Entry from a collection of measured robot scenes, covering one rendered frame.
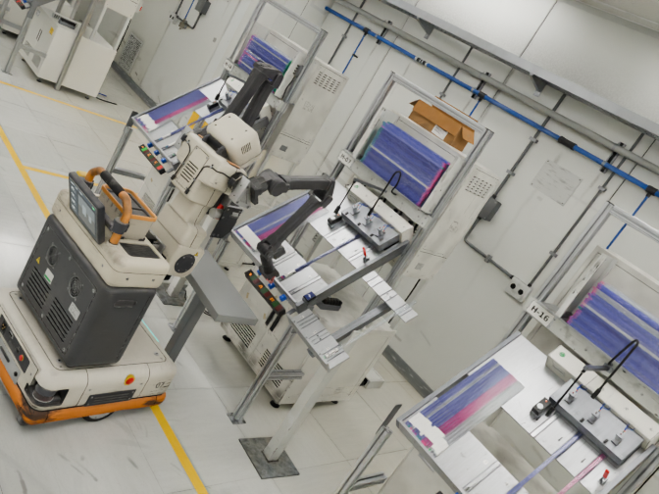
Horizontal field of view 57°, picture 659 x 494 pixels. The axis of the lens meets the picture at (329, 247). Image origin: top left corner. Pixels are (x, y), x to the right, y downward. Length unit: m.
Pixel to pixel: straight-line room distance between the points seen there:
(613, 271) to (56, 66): 5.76
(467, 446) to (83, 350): 1.55
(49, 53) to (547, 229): 5.10
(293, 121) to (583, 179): 2.02
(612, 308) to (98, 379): 2.10
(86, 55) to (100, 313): 4.95
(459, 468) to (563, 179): 2.53
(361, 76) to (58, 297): 3.85
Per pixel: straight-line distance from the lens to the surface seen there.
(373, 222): 3.26
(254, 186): 2.48
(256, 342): 3.61
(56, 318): 2.65
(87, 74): 7.21
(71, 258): 2.58
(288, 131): 4.31
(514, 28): 5.10
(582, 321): 2.75
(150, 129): 4.35
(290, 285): 3.07
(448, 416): 2.62
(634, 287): 2.90
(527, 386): 2.75
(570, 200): 4.47
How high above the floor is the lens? 1.84
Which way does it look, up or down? 16 degrees down
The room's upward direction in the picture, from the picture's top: 32 degrees clockwise
